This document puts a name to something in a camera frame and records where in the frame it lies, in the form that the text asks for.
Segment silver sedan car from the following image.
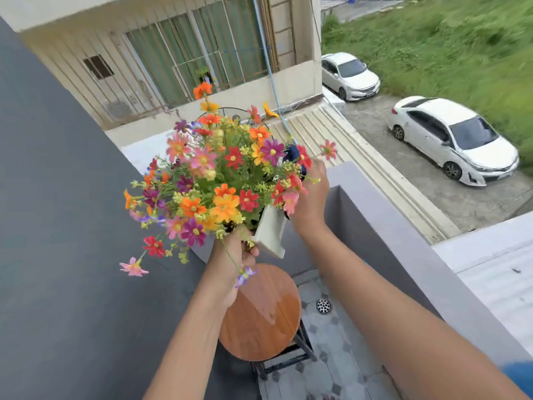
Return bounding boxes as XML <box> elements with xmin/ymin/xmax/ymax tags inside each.
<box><xmin>321</xmin><ymin>52</ymin><xmax>381</xmax><ymax>102</ymax></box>

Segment person's left hand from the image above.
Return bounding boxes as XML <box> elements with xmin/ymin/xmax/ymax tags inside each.
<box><xmin>206</xmin><ymin>224</ymin><xmax>260</xmax><ymax>309</ymax></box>

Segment beige corrugated roof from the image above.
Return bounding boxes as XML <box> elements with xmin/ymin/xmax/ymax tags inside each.
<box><xmin>266</xmin><ymin>102</ymin><xmax>461</xmax><ymax>244</ymax></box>

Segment small dark vent window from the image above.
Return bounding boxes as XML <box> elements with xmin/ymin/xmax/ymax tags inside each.
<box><xmin>82</xmin><ymin>54</ymin><xmax>114</xmax><ymax>79</ymax></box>

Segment white corrugated metal roof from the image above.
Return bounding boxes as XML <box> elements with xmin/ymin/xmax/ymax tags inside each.
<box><xmin>432</xmin><ymin>211</ymin><xmax>533</xmax><ymax>357</ymax></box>

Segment colourful artificial flowers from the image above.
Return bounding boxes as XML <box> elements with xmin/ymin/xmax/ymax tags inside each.
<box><xmin>119</xmin><ymin>81</ymin><xmax>338</xmax><ymax>288</ymax></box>

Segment person's right forearm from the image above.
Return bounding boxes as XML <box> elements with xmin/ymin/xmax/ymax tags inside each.
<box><xmin>299</xmin><ymin>222</ymin><xmax>532</xmax><ymax>400</ymax></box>

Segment white air conditioner unit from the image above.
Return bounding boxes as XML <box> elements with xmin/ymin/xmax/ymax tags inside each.
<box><xmin>120</xmin><ymin>128</ymin><xmax>175</xmax><ymax>176</ymax></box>

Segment person's right hand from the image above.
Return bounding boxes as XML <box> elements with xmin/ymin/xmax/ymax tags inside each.
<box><xmin>289</xmin><ymin>158</ymin><xmax>330</xmax><ymax>240</ymax></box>

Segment white sedan car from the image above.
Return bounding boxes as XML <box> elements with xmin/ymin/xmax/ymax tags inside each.
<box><xmin>387</xmin><ymin>95</ymin><xmax>520</xmax><ymax>187</ymax></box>

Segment blue drain pipe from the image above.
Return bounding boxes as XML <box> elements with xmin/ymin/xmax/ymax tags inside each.
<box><xmin>251</xmin><ymin>0</ymin><xmax>299</xmax><ymax>146</ymax></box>

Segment green grassy vegetation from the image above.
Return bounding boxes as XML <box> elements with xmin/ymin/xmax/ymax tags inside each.
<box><xmin>320</xmin><ymin>0</ymin><xmax>533</xmax><ymax>176</ymax></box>

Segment person's left forearm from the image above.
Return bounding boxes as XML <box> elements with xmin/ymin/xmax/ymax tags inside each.
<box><xmin>143</xmin><ymin>274</ymin><xmax>234</xmax><ymax>400</ymax></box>

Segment round wooden table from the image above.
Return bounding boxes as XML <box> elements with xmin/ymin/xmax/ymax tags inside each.
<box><xmin>218</xmin><ymin>263</ymin><xmax>317</xmax><ymax>379</ymax></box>

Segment blue plastic watering can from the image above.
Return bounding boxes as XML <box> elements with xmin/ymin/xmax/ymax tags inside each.
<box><xmin>501</xmin><ymin>361</ymin><xmax>533</xmax><ymax>398</ymax></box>

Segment barred window green curtain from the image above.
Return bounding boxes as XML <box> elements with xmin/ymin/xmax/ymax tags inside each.
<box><xmin>124</xmin><ymin>0</ymin><xmax>278</xmax><ymax>107</ymax></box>

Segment black mesh satellite dish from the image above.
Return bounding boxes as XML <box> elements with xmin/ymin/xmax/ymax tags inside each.
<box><xmin>195</xmin><ymin>106</ymin><xmax>271</xmax><ymax>129</ymax></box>

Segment dark blue cloth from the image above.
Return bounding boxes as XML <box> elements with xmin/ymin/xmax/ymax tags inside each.
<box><xmin>283</xmin><ymin>144</ymin><xmax>307</xmax><ymax>176</ymax></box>

